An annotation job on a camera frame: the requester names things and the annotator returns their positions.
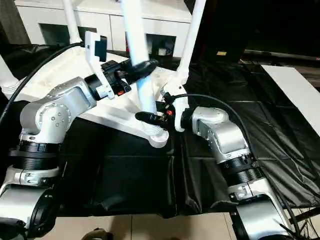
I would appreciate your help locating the small yellow object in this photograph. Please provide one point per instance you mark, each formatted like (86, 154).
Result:
(222, 53)

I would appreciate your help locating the white flat panel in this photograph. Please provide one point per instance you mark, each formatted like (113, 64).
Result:
(295, 90)

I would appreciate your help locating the white plastic table top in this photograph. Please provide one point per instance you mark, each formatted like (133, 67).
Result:
(50, 72)

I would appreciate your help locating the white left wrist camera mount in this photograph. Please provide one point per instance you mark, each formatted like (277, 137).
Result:
(90, 50)

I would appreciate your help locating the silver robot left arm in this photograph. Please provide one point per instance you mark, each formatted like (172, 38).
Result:
(62, 95)

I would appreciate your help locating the white glass-door cabinet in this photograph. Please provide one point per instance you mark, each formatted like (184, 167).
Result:
(100, 25)

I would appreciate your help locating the dark thin rod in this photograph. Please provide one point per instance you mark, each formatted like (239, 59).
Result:
(310, 212)

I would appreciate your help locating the black work mat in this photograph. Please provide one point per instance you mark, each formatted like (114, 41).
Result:
(137, 180)

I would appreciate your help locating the grey pleated curtain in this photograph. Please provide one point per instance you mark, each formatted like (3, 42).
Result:
(10, 22)

